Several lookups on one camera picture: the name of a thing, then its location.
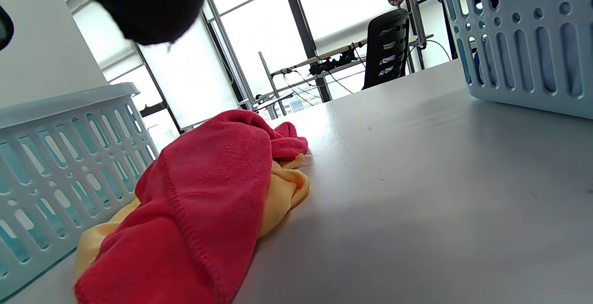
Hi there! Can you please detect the person's right hand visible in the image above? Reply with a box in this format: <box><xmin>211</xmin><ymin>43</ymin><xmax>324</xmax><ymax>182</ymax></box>
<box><xmin>76</xmin><ymin>0</ymin><xmax>209</xmax><ymax>46</ymax></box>

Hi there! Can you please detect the pink towel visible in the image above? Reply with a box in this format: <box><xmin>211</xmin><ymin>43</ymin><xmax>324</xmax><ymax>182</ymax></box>
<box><xmin>74</xmin><ymin>109</ymin><xmax>309</xmax><ymax>304</ymax></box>

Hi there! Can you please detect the orange towel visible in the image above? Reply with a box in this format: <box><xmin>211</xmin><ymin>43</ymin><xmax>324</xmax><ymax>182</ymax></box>
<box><xmin>74</xmin><ymin>153</ymin><xmax>311</xmax><ymax>286</ymax></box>

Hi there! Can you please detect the white desk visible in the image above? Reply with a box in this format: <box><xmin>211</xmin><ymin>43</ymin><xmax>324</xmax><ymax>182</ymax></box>
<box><xmin>257</xmin><ymin>33</ymin><xmax>436</xmax><ymax>119</ymax></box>

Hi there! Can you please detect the black office chair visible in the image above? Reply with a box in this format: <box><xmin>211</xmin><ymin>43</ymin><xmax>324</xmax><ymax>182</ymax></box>
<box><xmin>362</xmin><ymin>9</ymin><xmax>411</xmax><ymax>90</ymax></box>

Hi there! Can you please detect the grey metal station frame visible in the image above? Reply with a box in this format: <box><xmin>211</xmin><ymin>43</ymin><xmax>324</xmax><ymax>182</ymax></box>
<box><xmin>204</xmin><ymin>0</ymin><xmax>428</xmax><ymax>106</ymax></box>

